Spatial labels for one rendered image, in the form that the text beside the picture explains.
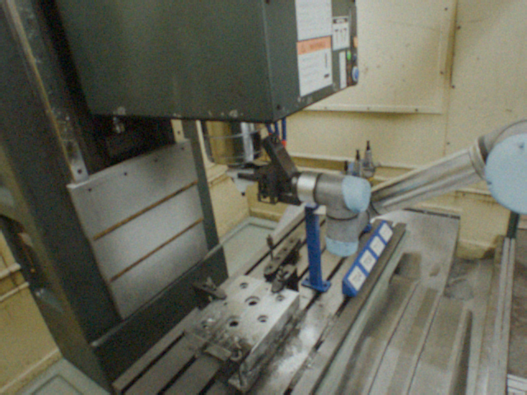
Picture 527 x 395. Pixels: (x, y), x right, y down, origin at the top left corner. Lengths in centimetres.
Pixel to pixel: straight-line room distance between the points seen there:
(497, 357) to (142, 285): 117
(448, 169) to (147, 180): 92
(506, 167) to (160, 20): 69
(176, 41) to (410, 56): 115
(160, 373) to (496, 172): 98
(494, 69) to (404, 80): 34
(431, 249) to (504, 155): 120
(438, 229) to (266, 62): 138
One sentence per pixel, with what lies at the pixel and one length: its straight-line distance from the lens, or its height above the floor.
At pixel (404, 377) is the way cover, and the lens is 129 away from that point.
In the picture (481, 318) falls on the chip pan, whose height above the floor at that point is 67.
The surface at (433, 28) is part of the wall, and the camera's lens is 171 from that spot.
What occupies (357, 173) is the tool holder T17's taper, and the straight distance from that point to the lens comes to 136.
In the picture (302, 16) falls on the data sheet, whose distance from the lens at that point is 79.
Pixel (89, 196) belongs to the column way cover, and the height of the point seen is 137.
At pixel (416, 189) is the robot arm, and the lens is 86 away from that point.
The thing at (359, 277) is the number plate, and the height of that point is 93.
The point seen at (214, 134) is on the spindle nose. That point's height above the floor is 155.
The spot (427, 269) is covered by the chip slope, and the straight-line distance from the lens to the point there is 176.
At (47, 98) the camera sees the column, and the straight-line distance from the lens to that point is 112.
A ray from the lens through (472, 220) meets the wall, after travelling 192.
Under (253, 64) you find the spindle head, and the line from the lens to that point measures 69.
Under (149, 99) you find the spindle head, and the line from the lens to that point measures 92.
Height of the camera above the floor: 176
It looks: 24 degrees down
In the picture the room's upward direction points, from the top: 7 degrees counter-clockwise
